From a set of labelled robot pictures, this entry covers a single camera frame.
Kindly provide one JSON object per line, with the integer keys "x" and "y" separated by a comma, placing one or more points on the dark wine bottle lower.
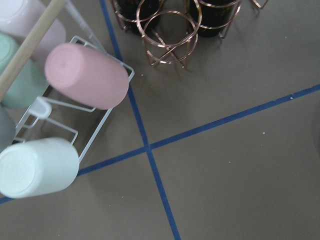
{"x": 128, "y": 11}

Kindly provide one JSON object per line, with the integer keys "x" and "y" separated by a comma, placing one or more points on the dark wine bottle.
{"x": 213, "y": 16}
{"x": 128, "y": 11}

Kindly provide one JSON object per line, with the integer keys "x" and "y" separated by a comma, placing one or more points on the dark wine bottle upper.
{"x": 213, "y": 16}

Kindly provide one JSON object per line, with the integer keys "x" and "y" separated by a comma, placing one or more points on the white plastic cup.
{"x": 38, "y": 167}

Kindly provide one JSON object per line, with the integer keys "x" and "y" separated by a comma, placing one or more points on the mint green plastic cup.
{"x": 30, "y": 82}

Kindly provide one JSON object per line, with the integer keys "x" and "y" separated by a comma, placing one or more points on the grey plastic cup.
{"x": 7, "y": 129}

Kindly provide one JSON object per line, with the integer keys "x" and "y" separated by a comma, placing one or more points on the pale pink plastic cup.
{"x": 18, "y": 17}

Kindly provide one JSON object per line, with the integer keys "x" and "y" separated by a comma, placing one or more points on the copper wire bottle rack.
{"x": 170, "y": 37}

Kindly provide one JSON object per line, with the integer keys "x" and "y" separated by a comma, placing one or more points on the wooden rack handle rod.
{"x": 28, "y": 46}

